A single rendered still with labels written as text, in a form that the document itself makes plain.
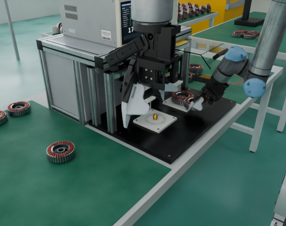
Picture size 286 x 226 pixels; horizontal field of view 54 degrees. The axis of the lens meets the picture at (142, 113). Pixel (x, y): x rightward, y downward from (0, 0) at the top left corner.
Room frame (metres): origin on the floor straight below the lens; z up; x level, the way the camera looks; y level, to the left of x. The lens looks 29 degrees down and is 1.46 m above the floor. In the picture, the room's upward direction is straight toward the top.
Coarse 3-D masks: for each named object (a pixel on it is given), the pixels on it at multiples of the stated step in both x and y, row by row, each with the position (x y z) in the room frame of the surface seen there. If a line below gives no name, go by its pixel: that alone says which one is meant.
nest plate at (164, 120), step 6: (150, 114) 1.19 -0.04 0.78; (162, 114) 1.19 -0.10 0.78; (138, 120) 1.13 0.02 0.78; (144, 120) 1.13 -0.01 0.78; (150, 120) 1.13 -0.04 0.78; (156, 120) 1.13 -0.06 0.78; (162, 120) 1.13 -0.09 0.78; (168, 120) 1.13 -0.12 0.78; (174, 120) 1.14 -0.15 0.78; (144, 126) 1.09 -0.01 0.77; (150, 126) 1.07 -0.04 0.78; (156, 126) 1.07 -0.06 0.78; (162, 126) 1.07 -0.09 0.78
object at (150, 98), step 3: (147, 87) 1.20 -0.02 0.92; (150, 87) 1.20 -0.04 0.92; (120, 90) 1.23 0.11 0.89; (147, 90) 1.17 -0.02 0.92; (150, 90) 1.19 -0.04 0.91; (144, 93) 1.15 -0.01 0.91; (147, 93) 1.17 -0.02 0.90; (150, 93) 1.19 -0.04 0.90; (144, 96) 1.15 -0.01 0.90; (147, 96) 1.17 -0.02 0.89; (150, 96) 1.18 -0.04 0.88; (153, 96) 1.18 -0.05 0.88; (144, 99) 1.15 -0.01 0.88; (147, 99) 1.15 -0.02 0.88; (150, 99) 1.15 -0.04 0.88; (153, 99) 1.17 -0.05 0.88; (147, 102) 1.14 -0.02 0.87
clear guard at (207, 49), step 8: (184, 40) 1.48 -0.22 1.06; (192, 40) 1.48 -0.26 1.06; (200, 40) 1.48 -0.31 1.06; (208, 40) 1.48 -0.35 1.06; (176, 48) 1.33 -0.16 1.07; (184, 48) 1.33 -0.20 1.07; (192, 48) 1.33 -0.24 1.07; (200, 48) 1.33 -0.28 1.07; (208, 48) 1.33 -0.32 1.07; (216, 48) 1.35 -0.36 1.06; (224, 48) 1.40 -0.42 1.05; (208, 56) 1.26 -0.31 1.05; (208, 64) 1.22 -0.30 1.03; (216, 64) 1.26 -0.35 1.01
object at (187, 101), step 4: (192, 96) 1.27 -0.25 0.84; (184, 100) 1.23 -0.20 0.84; (188, 100) 1.22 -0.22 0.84; (204, 100) 1.20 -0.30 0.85; (184, 104) 1.21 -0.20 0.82; (188, 104) 1.18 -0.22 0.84; (204, 104) 1.17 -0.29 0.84; (188, 108) 1.18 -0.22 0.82; (192, 108) 1.17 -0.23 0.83; (204, 108) 1.17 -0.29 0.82
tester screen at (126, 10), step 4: (124, 4) 1.18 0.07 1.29; (128, 4) 1.20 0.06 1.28; (124, 8) 1.18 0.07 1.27; (128, 8) 1.20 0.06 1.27; (124, 12) 1.18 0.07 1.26; (128, 12) 1.20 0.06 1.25; (124, 16) 1.18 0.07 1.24; (128, 16) 1.20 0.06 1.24; (124, 20) 1.18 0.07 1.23; (128, 20) 1.20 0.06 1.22; (132, 20) 1.22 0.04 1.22; (124, 24) 1.18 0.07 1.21; (128, 24) 1.20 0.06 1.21; (132, 24) 1.22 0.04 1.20; (124, 28) 1.18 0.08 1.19; (124, 32) 1.18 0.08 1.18; (132, 32) 1.22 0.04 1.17; (136, 32) 1.24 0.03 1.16; (136, 36) 1.24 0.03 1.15; (124, 40) 1.18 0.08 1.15; (128, 40) 1.20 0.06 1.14
